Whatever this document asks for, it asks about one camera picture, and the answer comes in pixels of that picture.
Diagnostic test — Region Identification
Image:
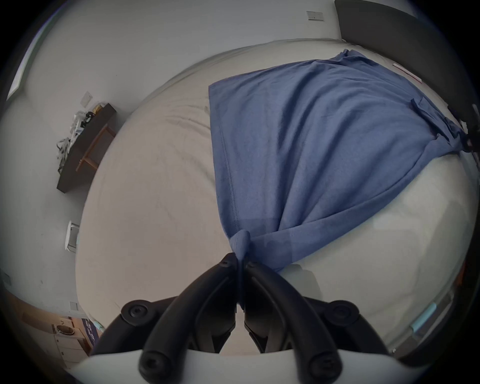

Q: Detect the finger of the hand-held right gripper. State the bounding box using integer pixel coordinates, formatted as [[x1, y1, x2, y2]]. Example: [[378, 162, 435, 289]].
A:
[[462, 104, 480, 155]]

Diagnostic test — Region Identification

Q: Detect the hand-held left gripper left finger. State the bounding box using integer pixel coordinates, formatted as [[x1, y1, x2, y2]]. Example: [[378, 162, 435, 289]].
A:
[[92, 252, 241, 384]]

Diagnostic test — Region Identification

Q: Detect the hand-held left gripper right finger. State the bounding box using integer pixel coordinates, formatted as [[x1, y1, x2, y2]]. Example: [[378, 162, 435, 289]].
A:
[[243, 259, 390, 384]]

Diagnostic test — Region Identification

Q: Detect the blue shirt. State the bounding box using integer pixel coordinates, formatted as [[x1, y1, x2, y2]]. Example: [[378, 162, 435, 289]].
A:
[[208, 49, 469, 274]]

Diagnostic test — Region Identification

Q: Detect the dark padded headboard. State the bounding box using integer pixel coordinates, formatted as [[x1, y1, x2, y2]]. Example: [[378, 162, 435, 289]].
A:
[[334, 0, 480, 126]]

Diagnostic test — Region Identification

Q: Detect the bed with beige sheet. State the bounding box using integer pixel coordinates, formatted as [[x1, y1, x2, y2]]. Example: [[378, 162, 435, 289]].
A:
[[75, 37, 478, 361]]

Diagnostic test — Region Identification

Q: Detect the white stool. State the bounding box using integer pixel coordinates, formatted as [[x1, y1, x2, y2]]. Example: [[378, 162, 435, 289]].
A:
[[65, 220, 82, 253]]

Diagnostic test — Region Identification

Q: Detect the dark wooden side table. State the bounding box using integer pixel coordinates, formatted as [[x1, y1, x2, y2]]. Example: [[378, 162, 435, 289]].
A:
[[56, 102, 118, 194]]

